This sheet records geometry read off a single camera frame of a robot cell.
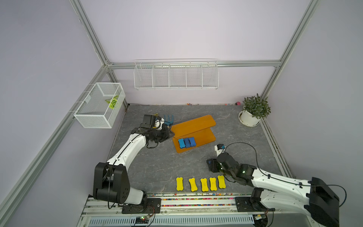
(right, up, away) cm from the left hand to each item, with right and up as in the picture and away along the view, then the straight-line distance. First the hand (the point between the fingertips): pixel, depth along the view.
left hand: (173, 135), depth 83 cm
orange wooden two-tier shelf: (+17, +3, +6) cm, 19 cm away
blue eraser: (+5, -7, +11) cm, 14 cm away
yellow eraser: (+12, -27, -4) cm, 30 cm away
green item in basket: (-35, +20, -2) cm, 40 cm away
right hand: (+21, -14, -2) cm, 25 cm away
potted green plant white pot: (+53, +16, +8) cm, 56 cm away
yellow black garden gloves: (-16, +13, +26) cm, 33 cm away
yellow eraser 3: (+18, -27, -4) cm, 33 cm away
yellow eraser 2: (+4, -27, -4) cm, 27 cm away
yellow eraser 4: (+23, -27, -4) cm, 36 cm away
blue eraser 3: (+12, -6, +12) cm, 18 cm away
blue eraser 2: (+9, -6, +11) cm, 15 cm away
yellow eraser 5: (+28, -26, -3) cm, 39 cm away
